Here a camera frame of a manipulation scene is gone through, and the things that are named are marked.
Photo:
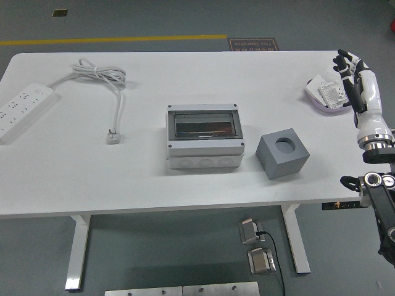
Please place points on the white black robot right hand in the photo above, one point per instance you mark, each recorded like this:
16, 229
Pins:
373, 92

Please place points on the transparent hinged box lid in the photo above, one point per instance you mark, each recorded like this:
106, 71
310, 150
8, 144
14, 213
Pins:
203, 124

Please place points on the grey plastic junction box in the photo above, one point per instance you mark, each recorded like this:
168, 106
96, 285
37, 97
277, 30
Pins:
203, 149

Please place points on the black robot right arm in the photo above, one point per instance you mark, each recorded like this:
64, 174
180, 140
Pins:
382, 197

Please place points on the plain white card box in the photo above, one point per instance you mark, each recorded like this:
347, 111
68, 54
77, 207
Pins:
314, 87

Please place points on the white printed socket panel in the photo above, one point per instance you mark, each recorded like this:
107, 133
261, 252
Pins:
331, 94

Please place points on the clear plastic packet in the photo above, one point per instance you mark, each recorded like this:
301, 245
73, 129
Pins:
330, 75

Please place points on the purple plastic tray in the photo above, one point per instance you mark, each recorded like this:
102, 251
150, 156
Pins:
327, 111

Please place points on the red object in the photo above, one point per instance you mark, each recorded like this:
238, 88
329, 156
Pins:
392, 27

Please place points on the black table control panel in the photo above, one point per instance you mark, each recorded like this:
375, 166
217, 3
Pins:
339, 206

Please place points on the grey cube holder block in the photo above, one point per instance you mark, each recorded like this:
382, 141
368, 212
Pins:
277, 166

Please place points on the brown floor sign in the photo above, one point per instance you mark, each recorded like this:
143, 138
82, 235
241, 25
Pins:
253, 44

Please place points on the white table leg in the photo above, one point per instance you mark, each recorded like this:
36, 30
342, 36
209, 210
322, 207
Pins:
77, 249
297, 243

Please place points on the silver foot pedal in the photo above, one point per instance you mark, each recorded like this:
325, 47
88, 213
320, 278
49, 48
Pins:
248, 232
260, 262

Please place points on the grey metal plate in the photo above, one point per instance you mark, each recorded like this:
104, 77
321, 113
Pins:
142, 292
220, 290

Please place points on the yellow floor tape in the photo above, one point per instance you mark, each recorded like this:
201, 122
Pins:
123, 39

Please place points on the small brass floor plate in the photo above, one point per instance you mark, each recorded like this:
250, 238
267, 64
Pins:
60, 13

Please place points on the white power strip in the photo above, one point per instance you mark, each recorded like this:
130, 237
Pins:
21, 111

